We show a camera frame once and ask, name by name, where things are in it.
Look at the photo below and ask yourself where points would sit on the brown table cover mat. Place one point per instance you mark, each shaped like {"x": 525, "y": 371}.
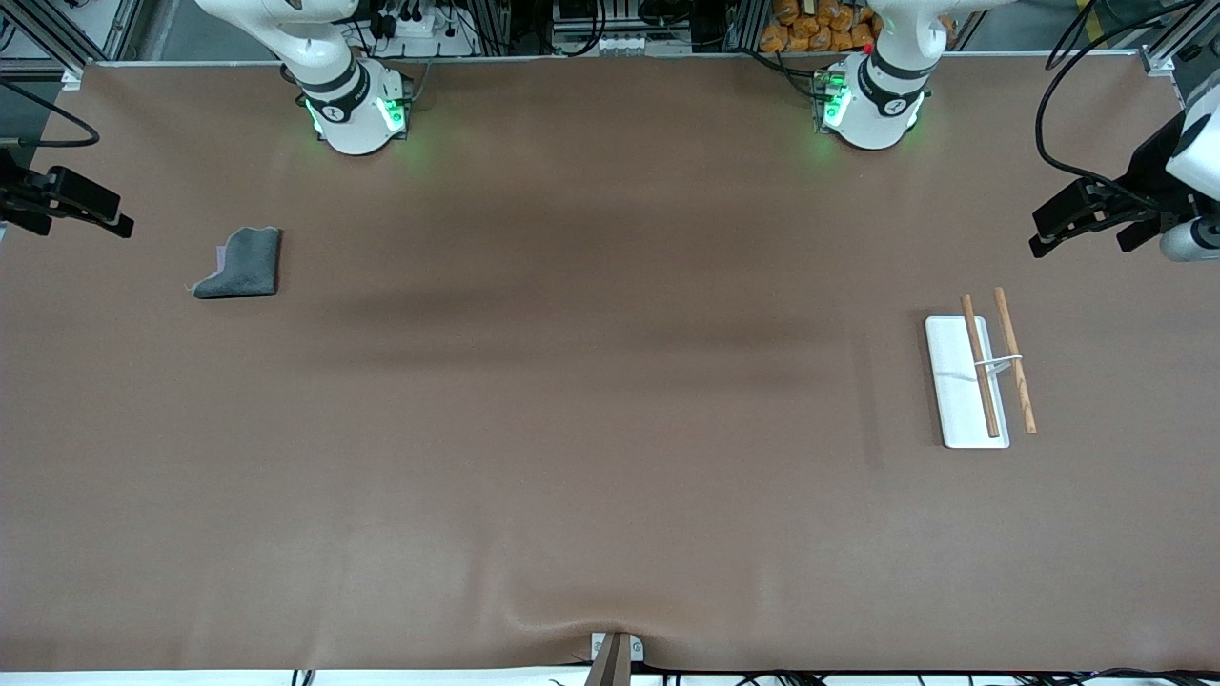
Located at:
{"x": 591, "y": 381}

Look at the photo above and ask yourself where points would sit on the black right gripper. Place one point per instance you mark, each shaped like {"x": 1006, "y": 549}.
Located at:
{"x": 10, "y": 191}

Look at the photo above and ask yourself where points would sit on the white rack with wooden rods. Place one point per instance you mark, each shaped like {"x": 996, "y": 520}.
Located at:
{"x": 963, "y": 391}

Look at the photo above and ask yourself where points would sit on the white power strip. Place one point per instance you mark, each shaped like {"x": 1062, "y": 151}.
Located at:
{"x": 419, "y": 29}

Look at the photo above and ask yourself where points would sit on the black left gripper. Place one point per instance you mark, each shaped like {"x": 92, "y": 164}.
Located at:
{"x": 1147, "y": 174}

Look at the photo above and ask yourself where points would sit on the metal table clamp bracket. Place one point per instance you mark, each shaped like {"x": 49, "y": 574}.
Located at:
{"x": 615, "y": 657}

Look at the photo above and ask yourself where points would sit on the orange snack bags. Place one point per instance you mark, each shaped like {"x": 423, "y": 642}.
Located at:
{"x": 810, "y": 29}

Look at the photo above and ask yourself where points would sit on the aluminium frame post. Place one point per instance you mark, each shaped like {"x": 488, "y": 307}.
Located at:
{"x": 745, "y": 24}
{"x": 491, "y": 24}

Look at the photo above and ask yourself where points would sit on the white socket block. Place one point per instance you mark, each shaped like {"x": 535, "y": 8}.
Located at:
{"x": 624, "y": 44}

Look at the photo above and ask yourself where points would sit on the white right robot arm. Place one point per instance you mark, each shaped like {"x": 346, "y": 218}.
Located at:
{"x": 353, "y": 105}

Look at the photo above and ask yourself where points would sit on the aluminium frame corner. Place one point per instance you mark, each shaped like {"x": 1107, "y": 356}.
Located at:
{"x": 57, "y": 38}
{"x": 1177, "y": 43}

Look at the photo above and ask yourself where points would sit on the dark grey towel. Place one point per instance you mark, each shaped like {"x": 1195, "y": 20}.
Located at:
{"x": 248, "y": 267}

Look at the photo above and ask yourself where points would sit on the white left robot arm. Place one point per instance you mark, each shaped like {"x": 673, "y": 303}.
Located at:
{"x": 877, "y": 105}

